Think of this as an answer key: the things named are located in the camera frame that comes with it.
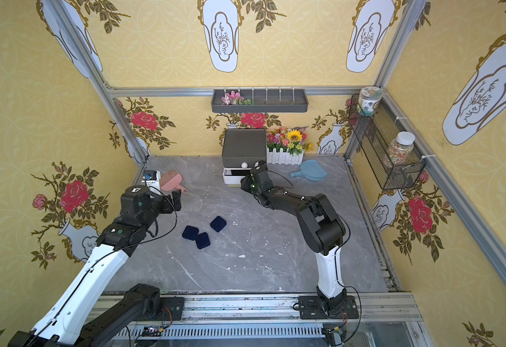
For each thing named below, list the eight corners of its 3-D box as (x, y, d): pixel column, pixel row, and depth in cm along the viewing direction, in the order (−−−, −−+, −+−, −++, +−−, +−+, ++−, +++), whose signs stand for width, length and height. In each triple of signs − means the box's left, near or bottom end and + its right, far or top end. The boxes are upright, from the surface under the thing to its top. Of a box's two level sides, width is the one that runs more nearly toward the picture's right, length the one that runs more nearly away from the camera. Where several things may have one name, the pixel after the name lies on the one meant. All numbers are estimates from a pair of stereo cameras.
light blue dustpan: (291, 180, 113) (292, 177, 111) (289, 162, 122) (289, 159, 120) (327, 180, 113) (328, 177, 111) (322, 162, 122) (323, 159, 120)
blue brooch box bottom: (198, 250, 90) (197, 247, 88) (195, 238, 93) (194, 235, 91) (211, 245, 91) (209, 243, 89) (207, 233, 94) (206, 231, 92)
